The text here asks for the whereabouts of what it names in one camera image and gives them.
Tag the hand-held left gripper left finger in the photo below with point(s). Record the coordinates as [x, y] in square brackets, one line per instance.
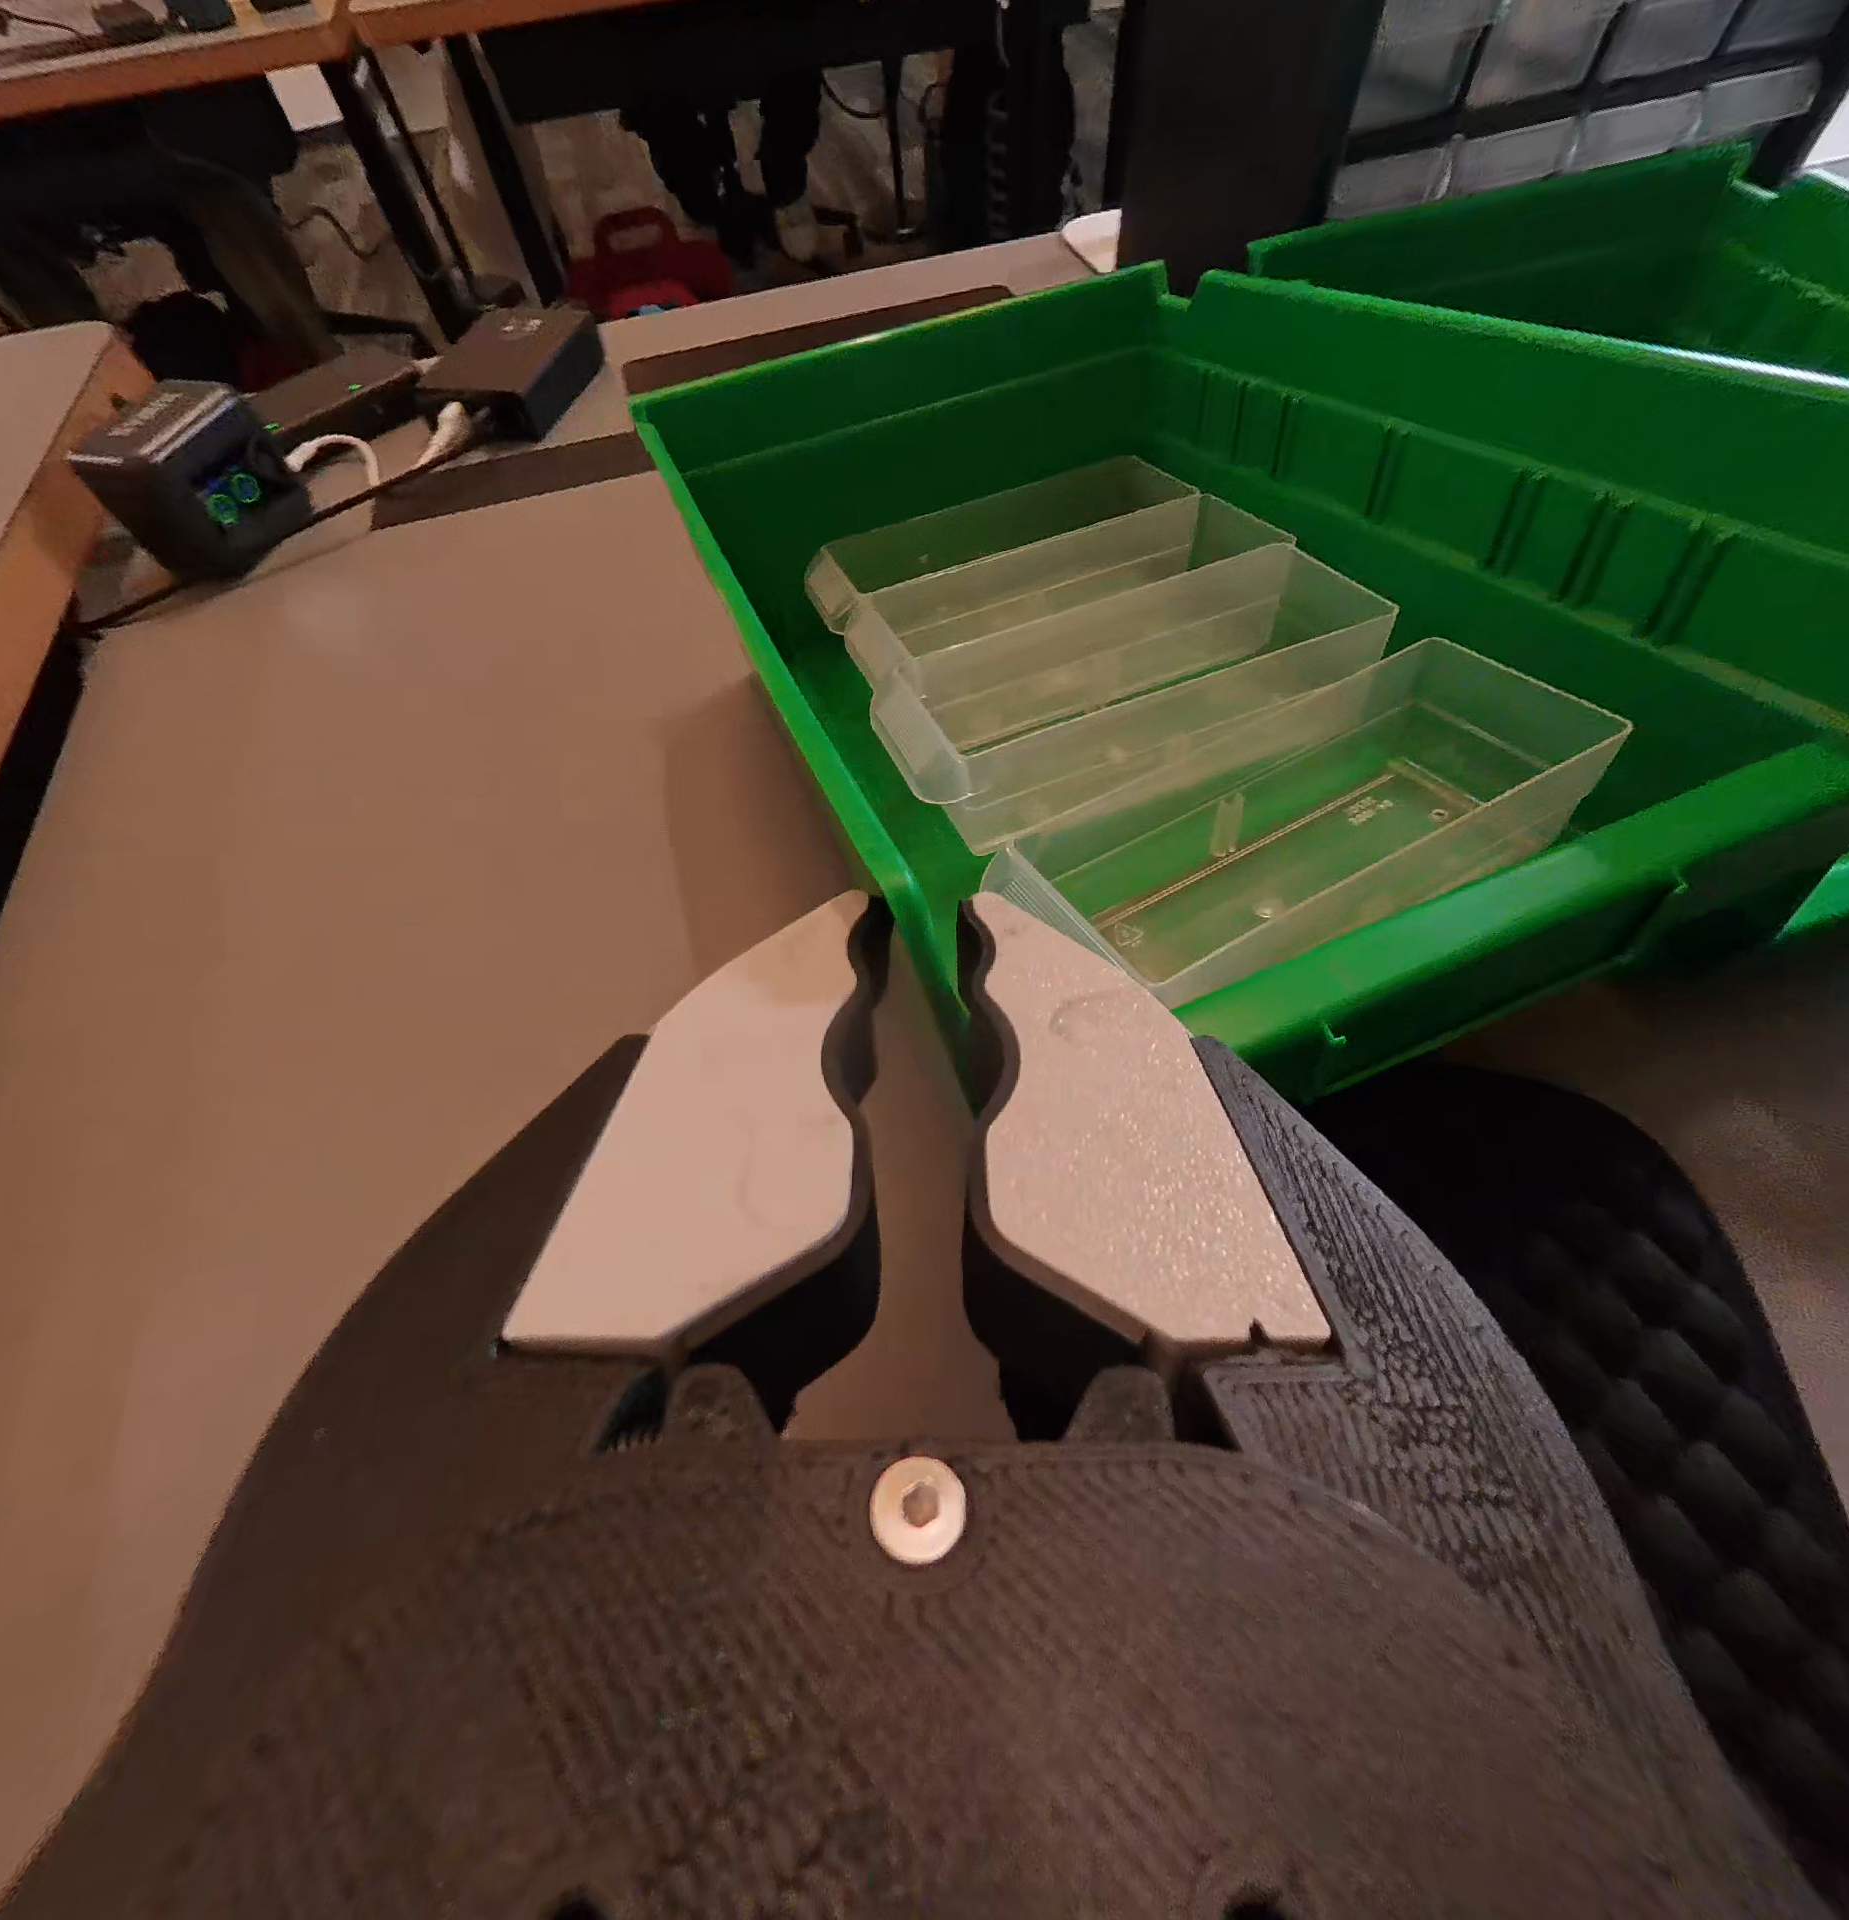
[700, 1170]

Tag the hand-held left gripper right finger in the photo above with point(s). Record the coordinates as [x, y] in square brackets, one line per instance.
[1136, 1170]

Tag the clear plastic drawer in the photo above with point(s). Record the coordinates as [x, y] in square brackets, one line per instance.
[1104, 594]
[1163, 706]
[1313, 840]
[1013, 525]

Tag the green plastic bin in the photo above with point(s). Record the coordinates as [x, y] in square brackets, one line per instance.
[1539, 240]
[1463, 482]

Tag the black drawer cabinet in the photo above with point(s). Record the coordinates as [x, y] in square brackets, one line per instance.
[1224, 135]

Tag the black mesh office chair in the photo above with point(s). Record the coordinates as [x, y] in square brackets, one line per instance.
[1735, 1425]

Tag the black power adapter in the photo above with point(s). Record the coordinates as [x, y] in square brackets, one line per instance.
[520, 366]

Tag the flat black adapter box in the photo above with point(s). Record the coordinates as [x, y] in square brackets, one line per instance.
[332, 398]

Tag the black battery charger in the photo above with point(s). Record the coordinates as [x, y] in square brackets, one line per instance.
[175, 465]

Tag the red bag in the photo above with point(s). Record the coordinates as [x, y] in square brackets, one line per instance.
[648, 271]

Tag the white pad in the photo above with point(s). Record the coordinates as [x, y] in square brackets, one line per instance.
[1093, 240]

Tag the wood edged side table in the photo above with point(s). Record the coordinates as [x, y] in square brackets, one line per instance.
[23, 436]

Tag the wooden table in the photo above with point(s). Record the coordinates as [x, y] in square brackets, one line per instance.
[144, 58]

